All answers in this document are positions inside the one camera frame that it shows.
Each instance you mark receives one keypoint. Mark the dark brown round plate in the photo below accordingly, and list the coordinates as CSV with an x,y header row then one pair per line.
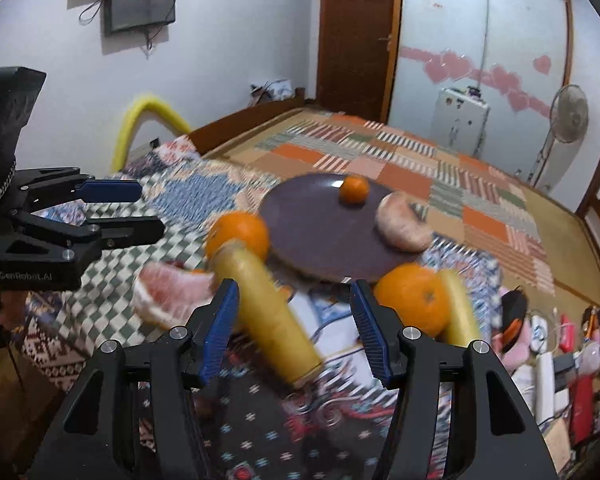
x,y
320,232

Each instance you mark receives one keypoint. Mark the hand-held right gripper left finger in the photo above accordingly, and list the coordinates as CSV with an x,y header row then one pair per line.
x,y
220,332

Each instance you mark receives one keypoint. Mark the peeled pomelo piece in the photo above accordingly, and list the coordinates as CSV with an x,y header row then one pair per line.
x,y
170,300
401,226

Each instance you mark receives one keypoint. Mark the large orange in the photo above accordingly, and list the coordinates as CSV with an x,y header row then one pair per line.
x,y
241,232
414,300

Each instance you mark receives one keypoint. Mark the brown wooden door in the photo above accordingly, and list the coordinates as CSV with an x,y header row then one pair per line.
x,y
355,40

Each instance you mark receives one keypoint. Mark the orange striped patchwork blanket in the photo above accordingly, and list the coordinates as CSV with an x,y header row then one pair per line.
x,y
460,195

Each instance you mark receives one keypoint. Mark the pink plush toy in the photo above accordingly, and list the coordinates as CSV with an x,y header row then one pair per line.
x,y
515,360

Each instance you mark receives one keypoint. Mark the yellow banana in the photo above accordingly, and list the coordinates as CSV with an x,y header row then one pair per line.
x,y
458,310
272,312

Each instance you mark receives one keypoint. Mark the white air cooler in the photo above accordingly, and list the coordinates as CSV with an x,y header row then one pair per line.
x,y
459,120

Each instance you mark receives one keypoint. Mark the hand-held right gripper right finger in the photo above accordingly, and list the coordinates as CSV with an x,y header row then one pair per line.
x,y
370,332

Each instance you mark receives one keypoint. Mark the person's left hand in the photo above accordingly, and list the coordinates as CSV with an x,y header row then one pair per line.
x,y
14,307

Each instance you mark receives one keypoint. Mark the small tangerine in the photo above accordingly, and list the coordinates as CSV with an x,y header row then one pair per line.
x,y
354,190

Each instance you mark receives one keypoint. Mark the wooden bed footboard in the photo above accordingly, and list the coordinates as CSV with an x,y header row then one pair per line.
x,y
230,127

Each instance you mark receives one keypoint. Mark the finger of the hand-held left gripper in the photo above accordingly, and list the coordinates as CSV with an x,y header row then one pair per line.
x,y
112,190
125,232

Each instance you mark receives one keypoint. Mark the small black wall monitor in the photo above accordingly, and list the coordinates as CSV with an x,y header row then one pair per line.
x,y
139,6

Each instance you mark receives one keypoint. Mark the printed patchwork quilt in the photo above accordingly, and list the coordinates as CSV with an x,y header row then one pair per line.
x,y
190,195

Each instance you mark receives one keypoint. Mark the black and orange object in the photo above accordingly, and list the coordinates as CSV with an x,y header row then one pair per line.
x,y
512,312

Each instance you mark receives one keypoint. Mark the white standing fan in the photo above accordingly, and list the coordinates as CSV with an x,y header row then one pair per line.
x,y
570,112

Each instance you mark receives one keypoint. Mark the tan woven bed mat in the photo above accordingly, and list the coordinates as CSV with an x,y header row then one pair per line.
x,y
560,230

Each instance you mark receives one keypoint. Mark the pile of bags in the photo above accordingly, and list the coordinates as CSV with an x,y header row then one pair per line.
x,y
275,89

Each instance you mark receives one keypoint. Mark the frosted wardrobe sliding doors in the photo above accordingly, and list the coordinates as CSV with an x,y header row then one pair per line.
x,y
520,25

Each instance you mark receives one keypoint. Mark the yellow foam tube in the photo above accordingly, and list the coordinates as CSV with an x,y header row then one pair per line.
x,y
130,115

